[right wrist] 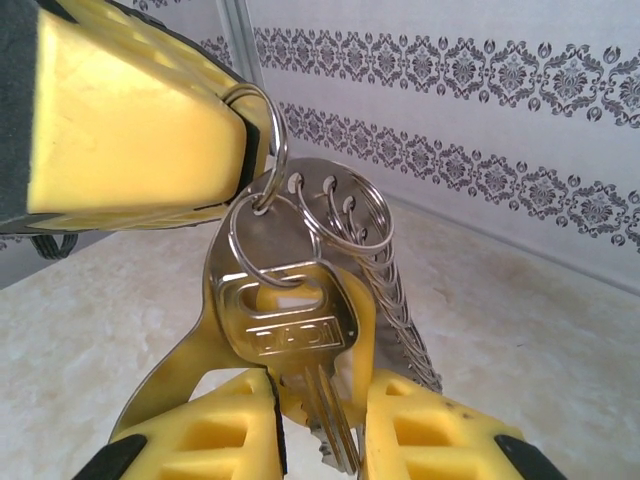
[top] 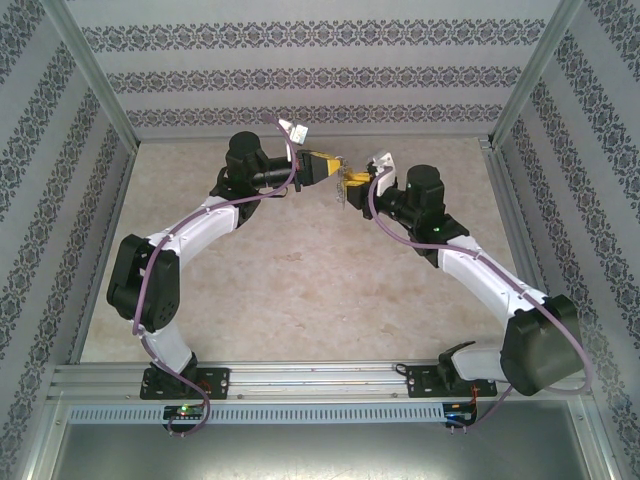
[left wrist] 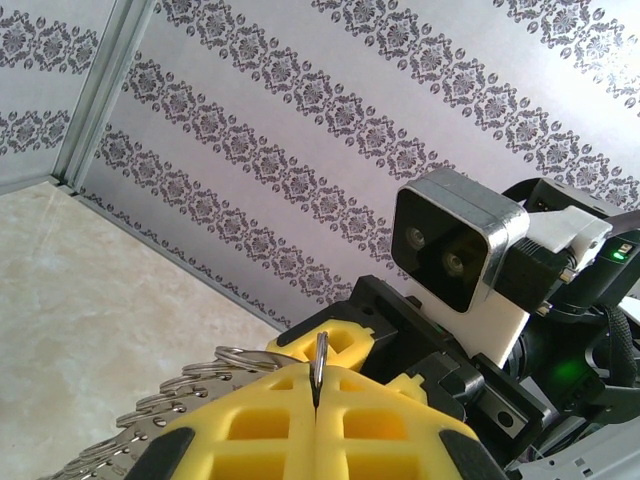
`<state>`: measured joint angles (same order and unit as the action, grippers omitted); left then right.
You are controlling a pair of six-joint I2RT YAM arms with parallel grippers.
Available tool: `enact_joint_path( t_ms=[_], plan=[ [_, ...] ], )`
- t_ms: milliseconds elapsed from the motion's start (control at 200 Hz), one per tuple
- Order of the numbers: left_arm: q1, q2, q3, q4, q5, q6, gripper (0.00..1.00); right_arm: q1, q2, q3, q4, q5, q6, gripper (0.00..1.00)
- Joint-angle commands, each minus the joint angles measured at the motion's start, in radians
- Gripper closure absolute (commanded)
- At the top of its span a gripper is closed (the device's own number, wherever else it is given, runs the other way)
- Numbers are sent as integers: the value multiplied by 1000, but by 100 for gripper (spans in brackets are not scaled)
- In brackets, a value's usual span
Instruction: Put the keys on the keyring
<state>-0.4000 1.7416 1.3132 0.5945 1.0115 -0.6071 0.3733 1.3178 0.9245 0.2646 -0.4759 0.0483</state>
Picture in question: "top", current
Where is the aluminium front frame post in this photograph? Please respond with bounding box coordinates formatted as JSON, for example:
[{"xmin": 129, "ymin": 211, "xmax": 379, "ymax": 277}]
[
  {"xmin": 19, "ymin": 394, "xmax": 66, "ymax": 480},
  {"xmin": 569, "ymin": 399, "xmax": 627, "ymax": 480}
]

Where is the aluminium frame post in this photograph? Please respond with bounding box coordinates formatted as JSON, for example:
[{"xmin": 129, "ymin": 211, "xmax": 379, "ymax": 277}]
[
  {"xmin": 39, "ymin": 0, "xmax": 140, "ymax": 147},
  {"xmin": 491, "ymin": 0, "xmax": 587, "ymax": 147},
  {"xmin": 19, "ymin": 394, "xmax": 66, "ymax": 480},
  {"xmin": 569, "ymin": 399, "xmax": 627, "ymax": 480}
]

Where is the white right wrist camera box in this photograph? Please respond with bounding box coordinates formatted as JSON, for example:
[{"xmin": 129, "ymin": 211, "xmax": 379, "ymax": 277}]
[{"xmin": 364, "ymin": 149, "xmax": 397, "ymax": 199}]

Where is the right circuit board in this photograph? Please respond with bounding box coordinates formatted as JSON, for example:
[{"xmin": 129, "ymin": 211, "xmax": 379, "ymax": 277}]
[{"xmin": 446, "ymin": 402, "xmax": 479, "ymax": 426}]

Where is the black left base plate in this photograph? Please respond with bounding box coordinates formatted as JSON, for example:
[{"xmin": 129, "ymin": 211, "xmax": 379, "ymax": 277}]
[{"xmin": 139, "ymin": 367, "xmax": 231, "ymax": 401}]

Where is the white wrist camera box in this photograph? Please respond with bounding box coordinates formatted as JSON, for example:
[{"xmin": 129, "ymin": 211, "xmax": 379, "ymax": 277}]
[
  {"xmin": 364, "ymin": 149, "xmax": 397, "ymax": 199},
  {"xmin": 277, "ymin": 118, "xmax": 309, "ymax": 147}
]

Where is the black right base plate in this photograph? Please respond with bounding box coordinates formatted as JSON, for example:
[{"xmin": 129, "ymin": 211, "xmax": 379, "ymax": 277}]
[{"xmin": 405, "ymin": 367, "xmax": 499, "ymax": 400}]

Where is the grey slotted cable duct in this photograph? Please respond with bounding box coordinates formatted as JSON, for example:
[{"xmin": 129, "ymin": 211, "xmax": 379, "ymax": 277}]
[{"xmin": 67, "ymin": 403, "xmax": 446, "ymax": 425}]

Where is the left circuit board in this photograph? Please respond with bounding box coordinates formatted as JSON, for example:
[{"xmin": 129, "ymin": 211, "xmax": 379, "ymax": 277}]
[{"xmin": 163, "ymin": 404, "xmax": 205, "ymax": 420}]

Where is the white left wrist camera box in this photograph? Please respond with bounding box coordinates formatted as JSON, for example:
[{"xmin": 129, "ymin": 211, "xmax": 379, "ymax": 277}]
[{"xmin": 277, "ymin": 118, "xmax": 309, "ymax": 147}]

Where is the grey metal panel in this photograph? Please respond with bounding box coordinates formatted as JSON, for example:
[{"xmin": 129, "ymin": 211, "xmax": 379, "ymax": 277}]
[{"xmin": 49, "ymin": 423, "xmax": 614, "ymax": 480}]

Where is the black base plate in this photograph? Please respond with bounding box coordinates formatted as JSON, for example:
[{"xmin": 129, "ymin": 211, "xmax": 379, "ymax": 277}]
[
  {"xmin": 139, "ymin": 367, "xmax": 231, "ymax": 401},
  {"xmin": 405, "ymin": 367, "xmax": 499, "ymax": 400}
]

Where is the aluminium mounting rail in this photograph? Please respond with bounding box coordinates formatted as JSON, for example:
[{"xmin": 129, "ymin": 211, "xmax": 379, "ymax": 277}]
[{"xmin": 47, "ymin": 363, "xmax": 586, "ymax": 402}]

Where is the circuit board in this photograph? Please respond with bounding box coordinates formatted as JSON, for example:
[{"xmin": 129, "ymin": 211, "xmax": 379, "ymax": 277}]
[
  {"xmin": 446, "ymin": 402, "xmax": 479, "ymax": 426},
  {"xmin": 163, "ymin": 404, "xmax": 205, "ymax": 420}
]

